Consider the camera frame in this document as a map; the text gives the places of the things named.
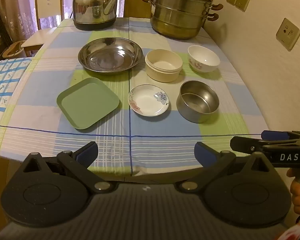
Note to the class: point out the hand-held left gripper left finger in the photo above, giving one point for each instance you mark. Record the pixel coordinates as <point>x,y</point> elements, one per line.
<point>86,153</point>

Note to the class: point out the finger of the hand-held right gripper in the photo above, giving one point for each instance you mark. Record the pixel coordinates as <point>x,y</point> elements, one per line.
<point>275,135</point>
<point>247,145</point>

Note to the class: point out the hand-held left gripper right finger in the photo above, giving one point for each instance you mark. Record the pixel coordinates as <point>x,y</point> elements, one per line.
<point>205,155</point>

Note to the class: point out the green square plate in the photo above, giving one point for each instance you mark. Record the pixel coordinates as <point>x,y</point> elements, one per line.
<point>87,102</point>

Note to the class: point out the stainless steel bowl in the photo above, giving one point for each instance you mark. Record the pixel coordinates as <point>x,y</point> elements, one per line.
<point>197,101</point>

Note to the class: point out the small floral saucer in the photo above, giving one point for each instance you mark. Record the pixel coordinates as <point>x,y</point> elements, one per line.
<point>147,100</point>

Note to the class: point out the white floral bowl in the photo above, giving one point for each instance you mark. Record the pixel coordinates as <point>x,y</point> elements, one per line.
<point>203,57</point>

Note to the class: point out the cream ribbed bowl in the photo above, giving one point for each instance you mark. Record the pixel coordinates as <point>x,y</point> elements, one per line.
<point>163,65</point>

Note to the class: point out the large stainless steel plate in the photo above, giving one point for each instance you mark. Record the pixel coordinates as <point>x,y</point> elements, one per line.
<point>110,55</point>

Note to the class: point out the person's right hand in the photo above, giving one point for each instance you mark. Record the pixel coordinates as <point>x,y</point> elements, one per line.
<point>298,195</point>

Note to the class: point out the checkered pastel tablecloth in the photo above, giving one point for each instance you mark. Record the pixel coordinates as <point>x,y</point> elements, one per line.
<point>165,135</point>

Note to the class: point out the red white garment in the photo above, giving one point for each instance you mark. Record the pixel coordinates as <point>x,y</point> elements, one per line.
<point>295,232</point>

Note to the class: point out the blue white checkered cloth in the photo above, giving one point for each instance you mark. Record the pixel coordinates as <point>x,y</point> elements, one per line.
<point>2,85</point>

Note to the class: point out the tan round basket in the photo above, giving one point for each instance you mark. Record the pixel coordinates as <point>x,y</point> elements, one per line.
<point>12,49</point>

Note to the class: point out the stainless steel kettle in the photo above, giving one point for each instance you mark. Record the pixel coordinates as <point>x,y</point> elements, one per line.
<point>95,7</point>

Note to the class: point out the stainless steel steamer pot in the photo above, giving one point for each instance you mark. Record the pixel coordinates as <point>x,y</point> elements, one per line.
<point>180,10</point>

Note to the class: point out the cream wooden chair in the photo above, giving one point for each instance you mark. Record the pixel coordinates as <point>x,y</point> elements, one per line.
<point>48,2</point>

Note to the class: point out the pink lace curtain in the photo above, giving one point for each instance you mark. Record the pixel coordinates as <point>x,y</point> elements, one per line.
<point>17,2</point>

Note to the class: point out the large cream wall socket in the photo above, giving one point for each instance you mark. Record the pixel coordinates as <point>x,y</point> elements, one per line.
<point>288,33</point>

